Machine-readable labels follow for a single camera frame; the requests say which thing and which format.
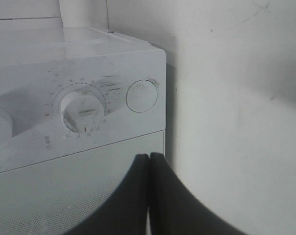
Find round door release button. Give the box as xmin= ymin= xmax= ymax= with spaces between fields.
xmin=126 ymin=80 xmax=158 ymax=113

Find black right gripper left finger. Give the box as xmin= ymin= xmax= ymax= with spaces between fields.
xmin=69 ymin=154 xmax=149 ymax=235

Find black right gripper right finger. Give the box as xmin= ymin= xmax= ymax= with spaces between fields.
xmin=149 ymin=153 xmax=241 ymax=235

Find white timer knob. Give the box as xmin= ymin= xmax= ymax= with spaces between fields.
xmin=59 ymin=89 xmax=105 ymax=134

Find white microwave oven body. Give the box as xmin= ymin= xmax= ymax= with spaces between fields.
xmin=0 ymin=27 xmax=166 ymax=173

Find white power knob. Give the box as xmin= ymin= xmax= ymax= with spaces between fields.
xmin=0 ymin=108 xmax=13 ymax=145

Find white microwave door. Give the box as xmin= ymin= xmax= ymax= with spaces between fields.
xmin=0 ymin=131 xmax=165 ymax=235

